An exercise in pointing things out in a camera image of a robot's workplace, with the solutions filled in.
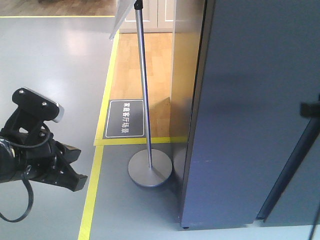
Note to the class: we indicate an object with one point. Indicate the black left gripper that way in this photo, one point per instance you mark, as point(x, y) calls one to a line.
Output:
point(46, 160)

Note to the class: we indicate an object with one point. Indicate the fridge door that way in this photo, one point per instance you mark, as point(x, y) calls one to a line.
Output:
point(258, 60)

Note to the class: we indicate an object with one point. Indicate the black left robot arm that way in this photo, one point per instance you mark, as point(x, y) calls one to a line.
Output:
point(8, 159)

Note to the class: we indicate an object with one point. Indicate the dark grey fridge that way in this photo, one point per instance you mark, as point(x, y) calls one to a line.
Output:
point(295, 197)

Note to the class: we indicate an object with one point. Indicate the yellow floor tape line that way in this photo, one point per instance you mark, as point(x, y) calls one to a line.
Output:
point(115, 207)

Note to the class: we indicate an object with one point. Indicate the black floor label sticker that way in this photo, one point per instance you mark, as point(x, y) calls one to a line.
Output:
point(125, 119)

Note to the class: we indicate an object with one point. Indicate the silver sign stand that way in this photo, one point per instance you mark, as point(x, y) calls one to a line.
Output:
point(150, 167)

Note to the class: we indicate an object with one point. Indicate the white cabinet in background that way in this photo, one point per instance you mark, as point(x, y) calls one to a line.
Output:
point(173, 16)

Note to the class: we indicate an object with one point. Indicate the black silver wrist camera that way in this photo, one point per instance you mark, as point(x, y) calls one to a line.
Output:
point(33, 109)

